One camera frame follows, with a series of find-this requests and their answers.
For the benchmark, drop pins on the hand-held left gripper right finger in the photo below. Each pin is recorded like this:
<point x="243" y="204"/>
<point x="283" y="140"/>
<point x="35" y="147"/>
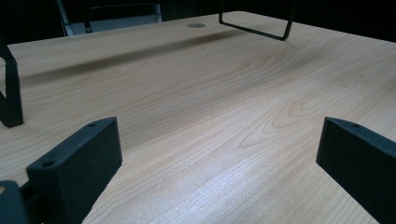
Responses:
<point x="361" y="165"/>

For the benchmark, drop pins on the black metal stand leg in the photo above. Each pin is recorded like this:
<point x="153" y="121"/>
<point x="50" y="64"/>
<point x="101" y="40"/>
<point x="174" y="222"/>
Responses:
<point x="12" y="93"/>

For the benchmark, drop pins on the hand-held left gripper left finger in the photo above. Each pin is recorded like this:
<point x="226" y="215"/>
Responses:
<point x="74" y="168"/>

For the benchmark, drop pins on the round grey table grommet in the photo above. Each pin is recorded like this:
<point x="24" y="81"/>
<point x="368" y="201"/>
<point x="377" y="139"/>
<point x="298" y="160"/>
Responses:
<point x="196" y="25"/>

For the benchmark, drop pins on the thin black metal frame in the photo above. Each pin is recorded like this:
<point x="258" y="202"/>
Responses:
<point x="285" y="36"/>

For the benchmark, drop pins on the pale grey panel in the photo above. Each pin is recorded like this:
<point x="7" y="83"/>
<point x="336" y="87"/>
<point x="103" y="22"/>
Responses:
<point x="124" y="23"/>

